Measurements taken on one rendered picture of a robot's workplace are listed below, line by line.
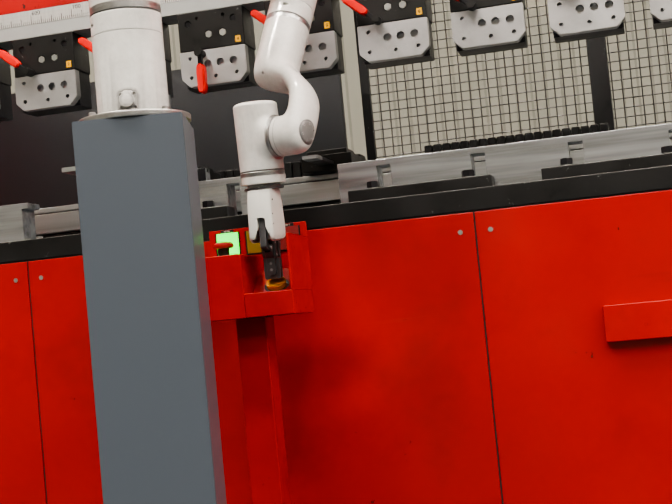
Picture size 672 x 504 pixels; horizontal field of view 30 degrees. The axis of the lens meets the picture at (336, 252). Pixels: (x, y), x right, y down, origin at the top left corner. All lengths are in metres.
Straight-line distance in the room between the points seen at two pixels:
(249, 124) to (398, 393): 0.62
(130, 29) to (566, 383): 1.06
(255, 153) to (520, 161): 0.58
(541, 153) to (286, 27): 0.58
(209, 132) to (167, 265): 1.33
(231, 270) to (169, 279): 0.33
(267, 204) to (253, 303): 0.19
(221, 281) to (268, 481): 0.39
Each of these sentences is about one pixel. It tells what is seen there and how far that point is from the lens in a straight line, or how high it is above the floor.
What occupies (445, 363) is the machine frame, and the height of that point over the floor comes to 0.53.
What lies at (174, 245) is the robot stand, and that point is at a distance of 2.03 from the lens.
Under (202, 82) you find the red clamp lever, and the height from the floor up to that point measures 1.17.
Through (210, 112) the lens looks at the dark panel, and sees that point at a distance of 3.34.
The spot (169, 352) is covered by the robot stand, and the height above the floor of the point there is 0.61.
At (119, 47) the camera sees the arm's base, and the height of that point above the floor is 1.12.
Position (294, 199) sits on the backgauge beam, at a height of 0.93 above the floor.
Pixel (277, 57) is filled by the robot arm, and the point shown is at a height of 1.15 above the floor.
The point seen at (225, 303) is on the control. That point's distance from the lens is 2.35.
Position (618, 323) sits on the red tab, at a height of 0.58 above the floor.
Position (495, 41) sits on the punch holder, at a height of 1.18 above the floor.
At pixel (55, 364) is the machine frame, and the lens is 2.76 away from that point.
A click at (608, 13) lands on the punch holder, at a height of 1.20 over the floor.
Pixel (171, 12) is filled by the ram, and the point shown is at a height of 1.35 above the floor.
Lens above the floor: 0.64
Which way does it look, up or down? 3 degrees up
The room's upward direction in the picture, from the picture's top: 5 degrees counter-clockwise
